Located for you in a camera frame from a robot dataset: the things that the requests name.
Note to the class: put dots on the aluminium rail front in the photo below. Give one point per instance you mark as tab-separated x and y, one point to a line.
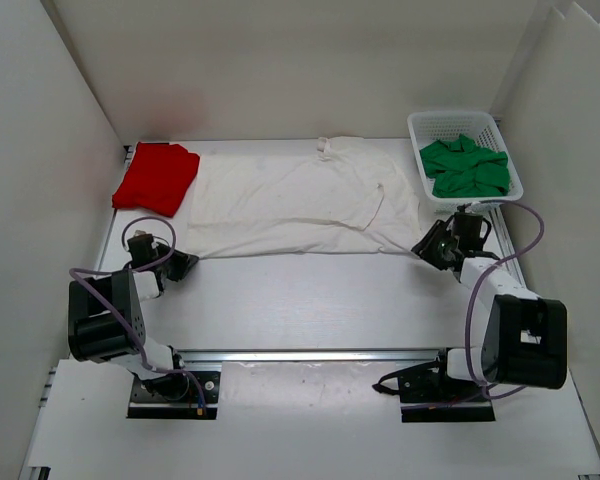
308	355

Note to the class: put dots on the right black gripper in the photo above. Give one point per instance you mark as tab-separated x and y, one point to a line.
425	248

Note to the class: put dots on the green garment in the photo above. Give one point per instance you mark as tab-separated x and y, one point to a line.
462	169

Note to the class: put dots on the white plastic basket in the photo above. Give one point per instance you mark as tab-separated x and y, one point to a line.
427	127

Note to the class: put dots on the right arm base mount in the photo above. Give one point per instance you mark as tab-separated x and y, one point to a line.
427	394

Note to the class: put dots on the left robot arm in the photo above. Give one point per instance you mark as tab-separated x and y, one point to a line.
105	318

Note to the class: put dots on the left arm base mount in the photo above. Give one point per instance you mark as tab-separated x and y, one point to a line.
176	397

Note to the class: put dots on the red t-shirt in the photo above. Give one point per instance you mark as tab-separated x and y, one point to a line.
157	179

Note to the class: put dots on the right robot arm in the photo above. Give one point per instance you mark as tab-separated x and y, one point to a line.
513	336

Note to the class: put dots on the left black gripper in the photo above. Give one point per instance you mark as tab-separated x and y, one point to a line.
184	262

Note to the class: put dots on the white t-shirt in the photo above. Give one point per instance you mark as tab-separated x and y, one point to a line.
347	197

